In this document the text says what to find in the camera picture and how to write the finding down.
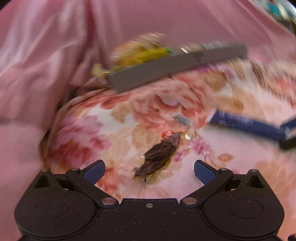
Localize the small blue wrapped candy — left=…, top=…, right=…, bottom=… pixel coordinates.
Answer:
left=173, top=114, right=191, bottom=126

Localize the dark dried fruit packet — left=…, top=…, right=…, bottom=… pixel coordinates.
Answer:
left=133, top=131, right=181, bottom=181

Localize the pink satin drape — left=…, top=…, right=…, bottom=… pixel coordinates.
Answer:
left=1, top=1, right=295, bottom=240

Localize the grey cartoon snack tray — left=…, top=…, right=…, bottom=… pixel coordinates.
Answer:
left=106, top=42, right=247, bottom=93

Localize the blue long snack packet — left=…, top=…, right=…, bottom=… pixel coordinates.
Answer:
left=206, top=110, right=284, bottom=141

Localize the floral pink tablecloth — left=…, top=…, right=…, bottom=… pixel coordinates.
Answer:
left=42, top=57, right=295, bottom=239

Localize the clear bag of snacks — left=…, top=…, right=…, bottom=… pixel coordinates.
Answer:
left=91, top=32, right=173, bottom=78

